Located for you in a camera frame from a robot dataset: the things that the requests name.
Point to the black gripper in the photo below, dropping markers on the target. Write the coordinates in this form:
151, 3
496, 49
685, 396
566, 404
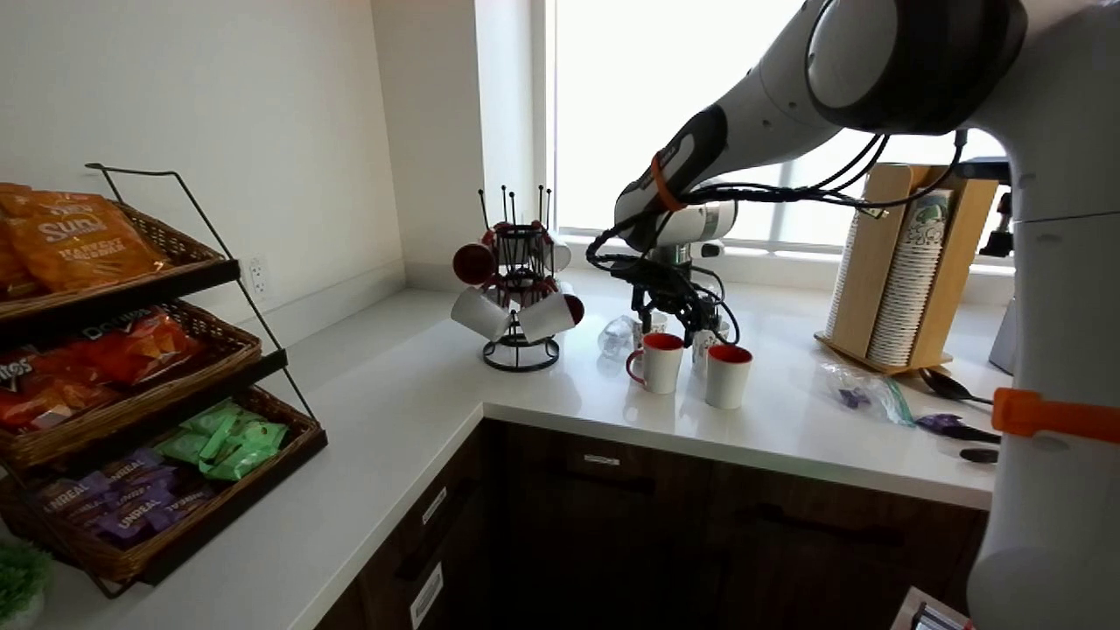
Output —
685, 288

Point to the white mug red interior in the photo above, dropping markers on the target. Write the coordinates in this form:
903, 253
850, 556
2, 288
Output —
476, 313
474, 263
548, 318
661, 369
726, 378

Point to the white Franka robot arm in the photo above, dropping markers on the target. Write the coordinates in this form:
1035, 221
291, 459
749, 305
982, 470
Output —
1052, 232

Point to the black metal mug stand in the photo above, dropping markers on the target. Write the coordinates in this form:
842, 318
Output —
521, 366

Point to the clear plastic wrapper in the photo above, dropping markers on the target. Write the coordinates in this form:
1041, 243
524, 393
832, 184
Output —
613, 337

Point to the small white cabinet label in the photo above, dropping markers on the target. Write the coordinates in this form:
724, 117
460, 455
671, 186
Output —
599, 459
437, 504

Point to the wooden cup dispenser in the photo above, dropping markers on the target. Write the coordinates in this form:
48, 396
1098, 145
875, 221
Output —
859, 266

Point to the clear plastic bag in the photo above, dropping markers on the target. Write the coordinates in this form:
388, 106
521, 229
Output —
873, 396

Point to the dark wood base cabinet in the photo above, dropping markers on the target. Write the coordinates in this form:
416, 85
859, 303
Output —
700, 548

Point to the stack of paper cups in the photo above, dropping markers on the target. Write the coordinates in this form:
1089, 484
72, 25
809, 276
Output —
910, 282

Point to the bright window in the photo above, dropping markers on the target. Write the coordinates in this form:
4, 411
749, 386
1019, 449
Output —
606, 91

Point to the black plastic spoon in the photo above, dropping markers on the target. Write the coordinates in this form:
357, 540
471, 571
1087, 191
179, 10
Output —
951, 386

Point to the purple wrapped packet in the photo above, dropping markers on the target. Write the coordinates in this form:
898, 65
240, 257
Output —
951, 423

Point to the large white cabinet label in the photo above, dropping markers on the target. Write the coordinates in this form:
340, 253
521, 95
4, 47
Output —
424, 597

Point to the green snack packet pile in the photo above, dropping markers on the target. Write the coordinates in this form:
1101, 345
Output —
221, 441

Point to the wicker basket with red snacks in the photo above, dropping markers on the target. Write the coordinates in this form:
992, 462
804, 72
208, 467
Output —
177, 390

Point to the red snack packet pile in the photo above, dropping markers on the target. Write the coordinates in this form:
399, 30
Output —
128, 353

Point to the wicker basket with chips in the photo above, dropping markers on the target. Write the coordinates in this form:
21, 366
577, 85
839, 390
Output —
118, 294

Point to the purple snack packet pile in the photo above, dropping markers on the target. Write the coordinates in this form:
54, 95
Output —
123, 502

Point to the orange chip bag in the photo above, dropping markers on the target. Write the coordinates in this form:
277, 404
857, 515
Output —
82, 238
13, 263

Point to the small green plant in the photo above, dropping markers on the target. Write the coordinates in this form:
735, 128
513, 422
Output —
19, 577

